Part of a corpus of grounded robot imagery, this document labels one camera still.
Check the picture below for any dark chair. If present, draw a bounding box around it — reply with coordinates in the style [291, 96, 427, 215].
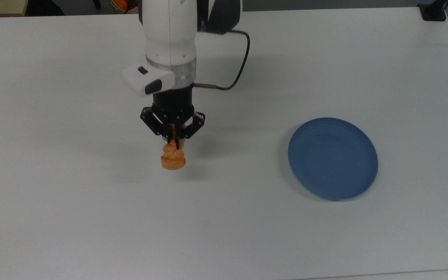
[26, 0, 65, 16]

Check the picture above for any black clamp mount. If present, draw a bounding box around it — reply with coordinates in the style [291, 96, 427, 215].
[418, 0, 448, 21]

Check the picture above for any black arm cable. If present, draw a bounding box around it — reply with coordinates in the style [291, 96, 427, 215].
[193, 30, 251, 91]

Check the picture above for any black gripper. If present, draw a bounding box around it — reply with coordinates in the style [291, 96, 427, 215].
[140, 86, 206, 151]

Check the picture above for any blue round plate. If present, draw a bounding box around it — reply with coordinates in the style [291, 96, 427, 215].
[288, 117, 379, 201]

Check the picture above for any orange object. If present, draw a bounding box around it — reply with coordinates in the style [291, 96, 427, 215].
[110, 0, 139, 11]

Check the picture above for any white adjoining table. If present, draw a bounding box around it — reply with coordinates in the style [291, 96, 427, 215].
[302, 268, 448, 280]

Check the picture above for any golden bread roll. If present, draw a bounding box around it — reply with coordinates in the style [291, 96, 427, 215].
[161, 139, 187, 170]

